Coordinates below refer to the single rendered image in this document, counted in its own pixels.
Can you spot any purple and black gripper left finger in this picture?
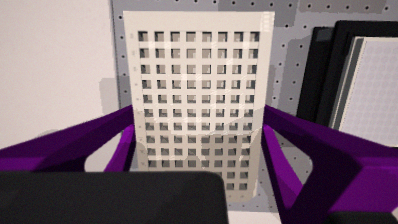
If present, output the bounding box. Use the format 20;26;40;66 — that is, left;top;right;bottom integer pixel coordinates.
0;105;136;173

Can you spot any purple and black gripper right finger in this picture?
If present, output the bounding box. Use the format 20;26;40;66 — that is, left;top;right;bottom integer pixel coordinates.
261;104;398;224

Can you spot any black rectangular frame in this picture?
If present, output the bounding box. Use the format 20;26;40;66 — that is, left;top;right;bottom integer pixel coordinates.
296;20;398;127

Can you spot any grey perforated base plate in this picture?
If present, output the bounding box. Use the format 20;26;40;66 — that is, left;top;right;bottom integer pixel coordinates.
109;0;398;213

